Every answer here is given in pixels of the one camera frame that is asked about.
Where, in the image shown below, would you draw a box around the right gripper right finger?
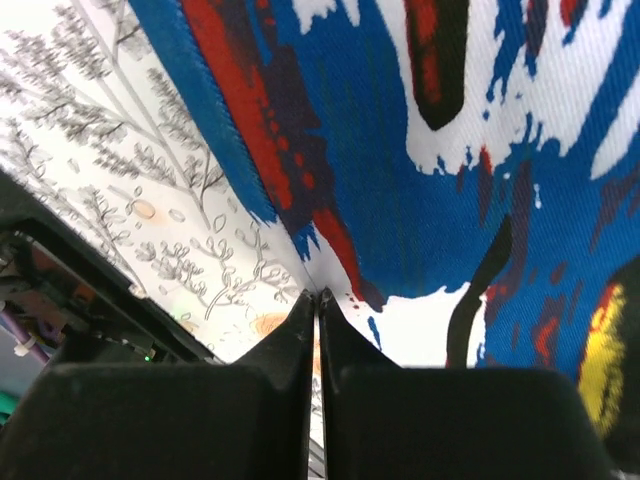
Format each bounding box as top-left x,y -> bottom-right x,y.
319,291 -> 615,479

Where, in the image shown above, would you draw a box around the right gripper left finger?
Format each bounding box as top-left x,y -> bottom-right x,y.
1,292 -> 314,479

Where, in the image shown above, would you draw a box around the blue patterned trousers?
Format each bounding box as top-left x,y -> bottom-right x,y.
132,1 -> 639,473

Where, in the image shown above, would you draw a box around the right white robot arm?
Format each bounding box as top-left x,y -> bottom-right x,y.
1,176 -> 614,479

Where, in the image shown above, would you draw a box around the floral table mat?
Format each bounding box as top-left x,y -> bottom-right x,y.
0,0 -> 331,476

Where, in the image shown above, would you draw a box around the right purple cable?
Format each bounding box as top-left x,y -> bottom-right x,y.
0,309 -> 51,364

